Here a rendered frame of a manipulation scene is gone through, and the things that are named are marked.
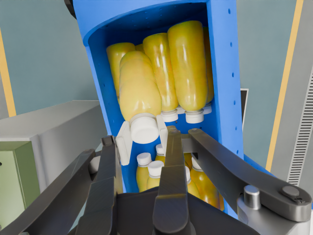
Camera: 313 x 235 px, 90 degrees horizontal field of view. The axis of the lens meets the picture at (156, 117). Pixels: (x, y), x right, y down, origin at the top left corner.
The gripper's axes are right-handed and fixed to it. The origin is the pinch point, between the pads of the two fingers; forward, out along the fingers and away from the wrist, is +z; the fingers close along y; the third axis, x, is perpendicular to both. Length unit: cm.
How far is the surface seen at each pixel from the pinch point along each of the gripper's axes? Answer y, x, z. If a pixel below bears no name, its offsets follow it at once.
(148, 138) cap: 0.4, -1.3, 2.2
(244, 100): 83, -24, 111
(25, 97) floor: -102, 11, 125
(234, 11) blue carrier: 15.9, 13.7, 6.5
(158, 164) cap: 0.8, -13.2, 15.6
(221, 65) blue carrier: 11.9, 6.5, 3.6
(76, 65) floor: -53, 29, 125
